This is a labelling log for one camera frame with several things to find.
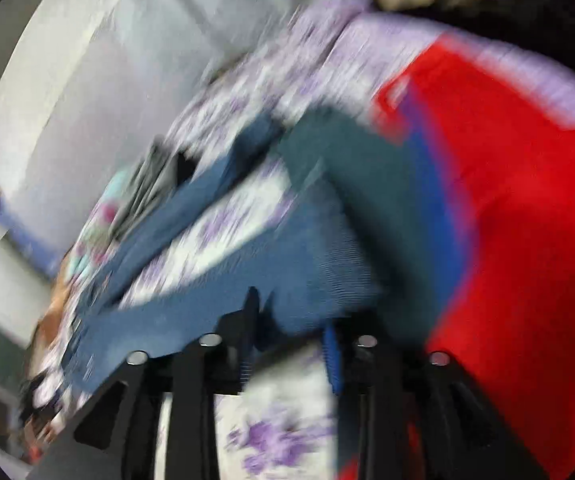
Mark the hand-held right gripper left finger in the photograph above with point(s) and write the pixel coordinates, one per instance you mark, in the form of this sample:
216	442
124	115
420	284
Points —
232	330

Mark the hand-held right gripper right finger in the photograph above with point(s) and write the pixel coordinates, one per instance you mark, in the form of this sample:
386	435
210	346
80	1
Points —
332	360

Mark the blue denim jeans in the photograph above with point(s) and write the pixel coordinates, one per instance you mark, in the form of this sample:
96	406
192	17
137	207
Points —
317	260

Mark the teal pants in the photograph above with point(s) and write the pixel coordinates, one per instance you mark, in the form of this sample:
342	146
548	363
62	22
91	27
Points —
357	160

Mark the red pants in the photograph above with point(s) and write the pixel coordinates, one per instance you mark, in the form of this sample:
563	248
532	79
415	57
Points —
527	220

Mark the purple floral bed sheet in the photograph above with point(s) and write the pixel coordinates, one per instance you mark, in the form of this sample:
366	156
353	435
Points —
277	435

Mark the colourful floral blanket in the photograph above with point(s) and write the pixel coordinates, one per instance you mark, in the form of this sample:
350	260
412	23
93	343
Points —
102	215

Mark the orange cloth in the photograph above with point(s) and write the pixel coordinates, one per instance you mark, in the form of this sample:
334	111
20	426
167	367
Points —
52	315

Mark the blue patterned cloth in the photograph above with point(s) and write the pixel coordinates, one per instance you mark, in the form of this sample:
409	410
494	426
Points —
27	240

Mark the white embroidered cover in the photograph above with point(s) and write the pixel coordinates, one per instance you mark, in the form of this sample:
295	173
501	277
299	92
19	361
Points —
142	60

